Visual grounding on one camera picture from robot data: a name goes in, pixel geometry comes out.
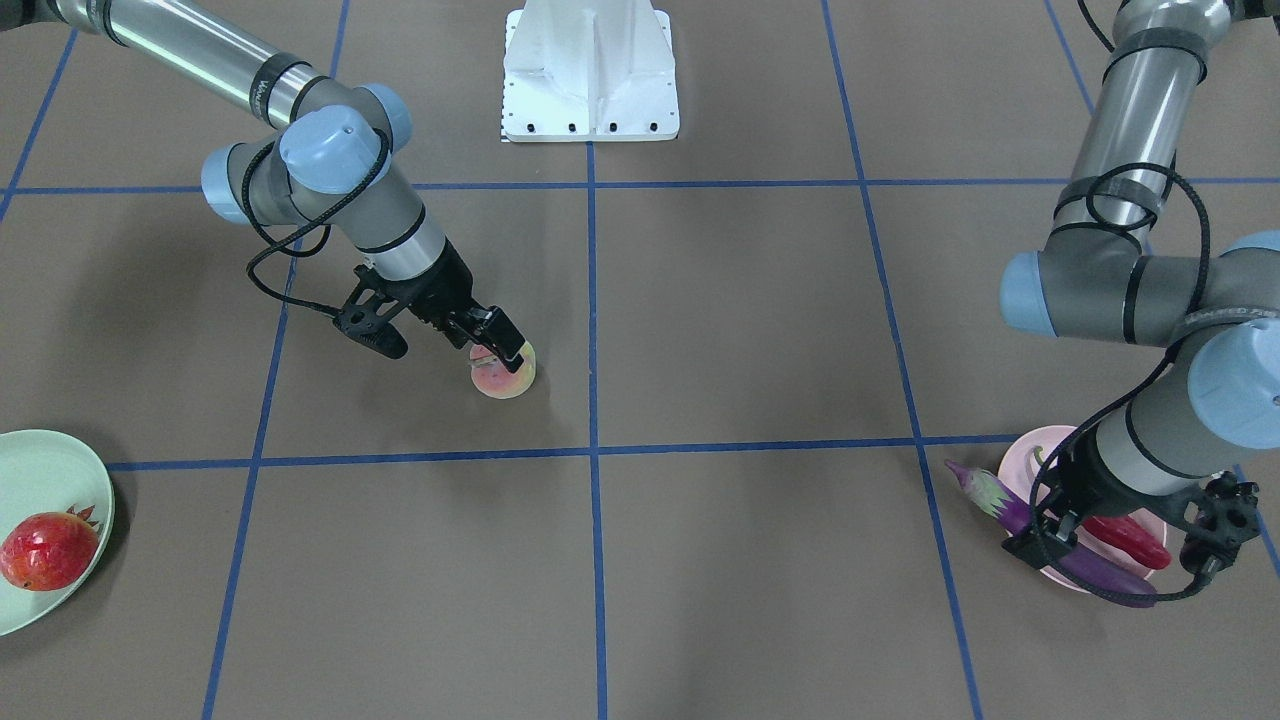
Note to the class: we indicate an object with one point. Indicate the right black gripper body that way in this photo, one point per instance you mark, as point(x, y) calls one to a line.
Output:
point(447, 291)

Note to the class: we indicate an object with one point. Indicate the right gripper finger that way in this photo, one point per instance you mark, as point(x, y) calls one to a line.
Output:
point(490, 327)
point(490, 360)

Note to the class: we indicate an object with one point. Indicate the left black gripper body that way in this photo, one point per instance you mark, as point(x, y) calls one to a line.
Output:
point(1104, 498)

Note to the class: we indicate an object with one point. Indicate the peach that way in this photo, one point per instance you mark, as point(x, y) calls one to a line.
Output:
point(494, 382)

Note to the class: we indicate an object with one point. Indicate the red chili pepper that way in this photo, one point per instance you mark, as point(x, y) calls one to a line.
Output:
point(1127, 535)

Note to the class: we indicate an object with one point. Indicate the purple eggplant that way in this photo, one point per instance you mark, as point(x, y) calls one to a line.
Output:
point(1111, 572)

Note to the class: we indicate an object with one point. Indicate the red pomegranate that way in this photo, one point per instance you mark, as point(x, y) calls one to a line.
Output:
point(49, 551)

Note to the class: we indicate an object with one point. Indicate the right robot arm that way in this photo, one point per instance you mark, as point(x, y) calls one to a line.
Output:
point(328, 163)

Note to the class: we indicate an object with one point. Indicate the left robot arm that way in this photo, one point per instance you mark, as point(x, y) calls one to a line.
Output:
point(1167, 447)

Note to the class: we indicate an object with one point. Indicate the light green plate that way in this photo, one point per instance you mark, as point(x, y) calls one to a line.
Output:
point(47, 471)

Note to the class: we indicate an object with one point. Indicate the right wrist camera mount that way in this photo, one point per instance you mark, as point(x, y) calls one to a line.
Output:
point(366, 317)

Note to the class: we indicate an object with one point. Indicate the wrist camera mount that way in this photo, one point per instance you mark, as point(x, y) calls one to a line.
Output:
point(366, 317)
point(1223, 516)

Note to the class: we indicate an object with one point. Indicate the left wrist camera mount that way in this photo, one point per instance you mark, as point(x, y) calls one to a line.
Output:
point(1223, 516)

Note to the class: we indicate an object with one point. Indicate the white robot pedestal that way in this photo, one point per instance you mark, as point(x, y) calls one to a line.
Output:
point(589, 71)

